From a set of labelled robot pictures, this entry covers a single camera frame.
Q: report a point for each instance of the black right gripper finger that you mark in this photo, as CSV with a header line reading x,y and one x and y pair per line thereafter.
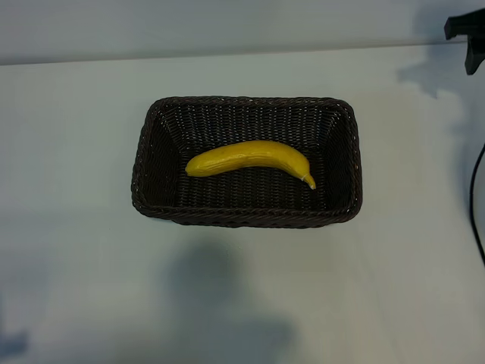
x,y
475,55
466,24

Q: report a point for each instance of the dark brown wicker basket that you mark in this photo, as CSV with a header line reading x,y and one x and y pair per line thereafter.
x,y
246,204

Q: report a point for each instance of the yellow banana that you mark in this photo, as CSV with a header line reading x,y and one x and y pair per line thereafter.
x,y
246,155

